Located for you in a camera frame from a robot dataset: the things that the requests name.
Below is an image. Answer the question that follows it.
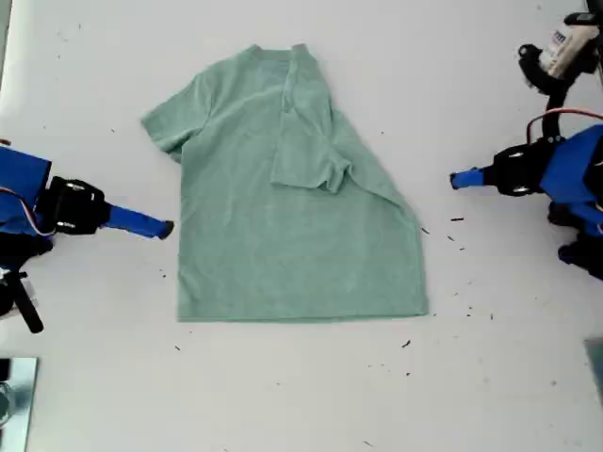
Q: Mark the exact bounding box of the black camera stalk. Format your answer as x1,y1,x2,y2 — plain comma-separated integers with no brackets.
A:
8,270,45,334
517,43,583,140

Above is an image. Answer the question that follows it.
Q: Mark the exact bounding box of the green t-shirt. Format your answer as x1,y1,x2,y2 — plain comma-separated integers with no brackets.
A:
139,42,431,324

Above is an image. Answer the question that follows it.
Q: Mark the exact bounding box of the black camera cable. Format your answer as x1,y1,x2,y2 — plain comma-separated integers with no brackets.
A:
563,11,603,29

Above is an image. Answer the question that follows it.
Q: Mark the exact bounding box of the shiny steel plate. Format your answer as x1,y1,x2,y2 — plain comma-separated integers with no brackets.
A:
0,356,40,452

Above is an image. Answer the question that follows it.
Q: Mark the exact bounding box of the gripper servo wire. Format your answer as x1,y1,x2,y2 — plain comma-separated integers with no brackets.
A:
525,108,603,147
0,186,60,237

